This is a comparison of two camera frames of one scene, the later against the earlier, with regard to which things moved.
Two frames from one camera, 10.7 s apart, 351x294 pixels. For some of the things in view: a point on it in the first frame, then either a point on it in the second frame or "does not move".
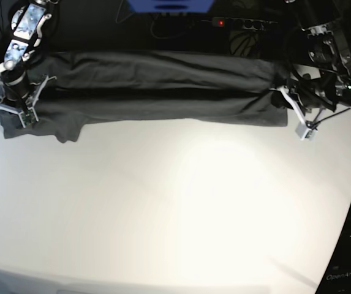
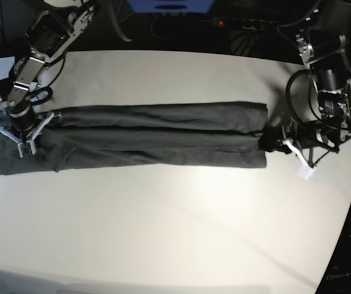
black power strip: x=252 y=24 does not move
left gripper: x=17 y=87 -> x=22 y=120
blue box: x=171 y=6 does not move
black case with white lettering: x=350 y=272 does not move
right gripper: x=328 y=90 -> x=284 y=136
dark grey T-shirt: x=82 y=87 -> x=141 y=136
